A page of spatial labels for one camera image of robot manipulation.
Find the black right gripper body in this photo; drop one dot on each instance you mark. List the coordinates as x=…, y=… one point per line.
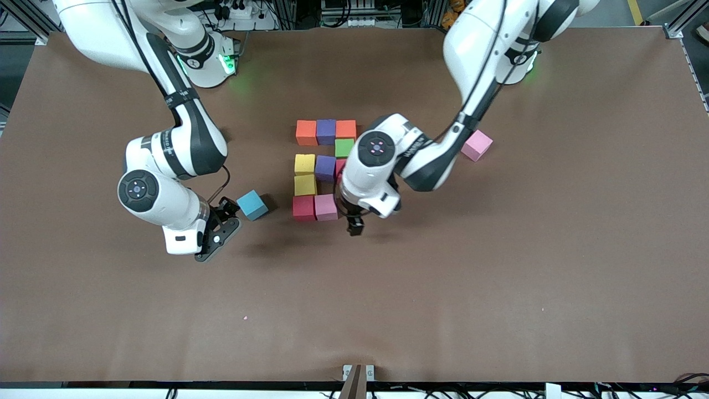
x=223, y=209

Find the cyan foam block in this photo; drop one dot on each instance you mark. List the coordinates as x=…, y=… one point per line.
x=252, y=205

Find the red foam block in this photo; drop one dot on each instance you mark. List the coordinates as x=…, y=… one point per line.
x=339, y=168
x=304, y=209

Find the purple foam block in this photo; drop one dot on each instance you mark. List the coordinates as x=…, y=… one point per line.
x=326, y=132
x=325, y=168

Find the yellow foam block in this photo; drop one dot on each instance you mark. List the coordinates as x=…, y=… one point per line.
x=305, y=185
x=304, y=164

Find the green foam block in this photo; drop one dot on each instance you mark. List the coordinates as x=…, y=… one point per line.
x=343, y=148

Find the orange foam block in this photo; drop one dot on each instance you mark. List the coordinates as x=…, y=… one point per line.
x=306, y=133
x=347, y=129

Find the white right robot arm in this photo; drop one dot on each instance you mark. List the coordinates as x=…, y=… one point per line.
x=160, y=205

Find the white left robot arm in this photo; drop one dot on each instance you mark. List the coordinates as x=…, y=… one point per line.
x=376, y=166

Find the lilac pink foam block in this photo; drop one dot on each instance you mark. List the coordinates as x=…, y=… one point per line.
x=477, y=145

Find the brown upright pole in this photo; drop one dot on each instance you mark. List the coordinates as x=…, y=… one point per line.
x=354, y=385

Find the white power strip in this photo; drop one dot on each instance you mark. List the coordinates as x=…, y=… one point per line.
x=260, y=22
x=360, y=22

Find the pile of orange snacks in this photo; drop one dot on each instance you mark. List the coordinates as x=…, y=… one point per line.
x=451, y=16

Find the small metal bracket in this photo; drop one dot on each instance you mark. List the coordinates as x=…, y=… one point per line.
x=347, y=371

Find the aluminium frame profile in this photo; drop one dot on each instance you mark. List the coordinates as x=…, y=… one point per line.
x=673, y=32
x=41, y=40

